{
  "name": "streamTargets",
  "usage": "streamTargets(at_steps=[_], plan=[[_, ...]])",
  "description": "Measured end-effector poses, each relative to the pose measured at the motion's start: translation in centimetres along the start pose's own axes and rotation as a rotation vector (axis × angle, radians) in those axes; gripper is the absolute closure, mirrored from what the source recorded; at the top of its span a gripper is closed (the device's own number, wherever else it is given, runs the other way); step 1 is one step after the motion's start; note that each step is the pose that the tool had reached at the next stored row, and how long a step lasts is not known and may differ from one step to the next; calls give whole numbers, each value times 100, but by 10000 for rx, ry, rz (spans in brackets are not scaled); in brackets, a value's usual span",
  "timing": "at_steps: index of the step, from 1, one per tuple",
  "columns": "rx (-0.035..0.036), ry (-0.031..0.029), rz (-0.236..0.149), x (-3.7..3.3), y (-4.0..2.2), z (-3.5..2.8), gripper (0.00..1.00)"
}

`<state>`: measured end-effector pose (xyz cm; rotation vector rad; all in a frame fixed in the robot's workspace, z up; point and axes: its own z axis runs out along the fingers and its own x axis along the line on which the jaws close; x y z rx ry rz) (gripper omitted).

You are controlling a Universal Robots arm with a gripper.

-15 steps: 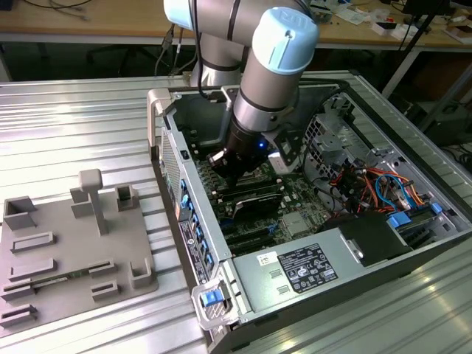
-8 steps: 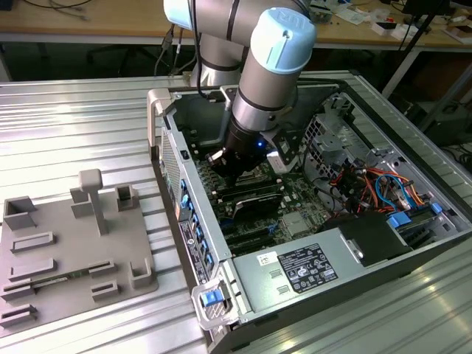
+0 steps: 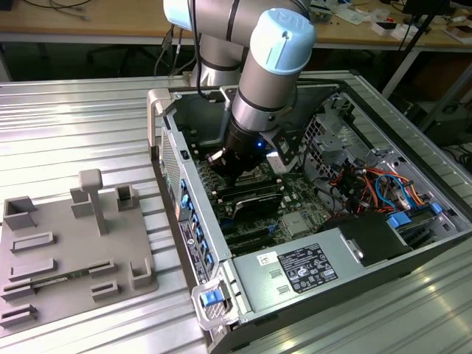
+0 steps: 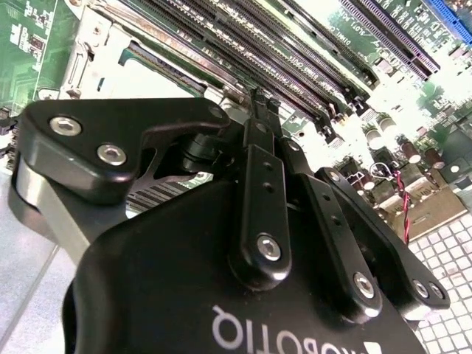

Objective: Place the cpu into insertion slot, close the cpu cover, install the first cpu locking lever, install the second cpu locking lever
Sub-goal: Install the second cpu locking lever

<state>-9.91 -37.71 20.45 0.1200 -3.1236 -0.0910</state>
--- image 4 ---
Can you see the metal socket cover frame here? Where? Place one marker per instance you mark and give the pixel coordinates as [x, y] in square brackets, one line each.
[114, 44]

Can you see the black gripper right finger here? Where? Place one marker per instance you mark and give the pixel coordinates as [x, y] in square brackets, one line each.
[332, 221]

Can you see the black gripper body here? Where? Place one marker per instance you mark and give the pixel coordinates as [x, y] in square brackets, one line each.
[166, 265]

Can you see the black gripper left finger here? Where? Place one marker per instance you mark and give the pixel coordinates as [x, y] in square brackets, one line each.
[92, 121]

